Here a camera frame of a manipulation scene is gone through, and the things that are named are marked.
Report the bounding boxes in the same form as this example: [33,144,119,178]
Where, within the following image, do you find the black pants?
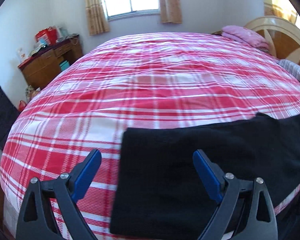
[110,113,300,239]

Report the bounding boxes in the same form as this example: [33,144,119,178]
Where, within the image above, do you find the black chair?
[0,87,20,150]

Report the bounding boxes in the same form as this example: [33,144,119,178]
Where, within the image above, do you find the colourful bags on floor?
[18,85,41,112]

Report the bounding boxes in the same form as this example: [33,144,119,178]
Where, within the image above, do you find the striped pillow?
[278,59,300,82]

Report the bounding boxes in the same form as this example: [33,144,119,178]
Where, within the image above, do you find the brown wooden desk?
[18,34,83,89]

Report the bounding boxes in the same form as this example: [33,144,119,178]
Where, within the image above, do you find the red plaid bed cover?
[0,33,300,239]

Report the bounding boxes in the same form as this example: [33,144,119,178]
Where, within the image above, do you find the cream wooden headboard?
[245,16,300,65]

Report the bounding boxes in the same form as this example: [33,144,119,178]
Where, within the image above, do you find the pink folded blanket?
[222,25,269,50]

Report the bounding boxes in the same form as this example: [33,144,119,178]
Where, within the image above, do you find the red gift bag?
[35,27,58,45]

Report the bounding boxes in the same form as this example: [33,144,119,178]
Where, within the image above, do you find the beige left curtain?
[85,0,110,36]

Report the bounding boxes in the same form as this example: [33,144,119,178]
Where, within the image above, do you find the beige curtain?
[85,0,110,36]
[159,0,183,24]

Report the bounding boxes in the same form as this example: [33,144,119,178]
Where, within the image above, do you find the yellow side curtain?
[263,0,298,24]

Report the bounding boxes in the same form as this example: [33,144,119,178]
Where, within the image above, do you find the beige right curtain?
[159,0,183,24]

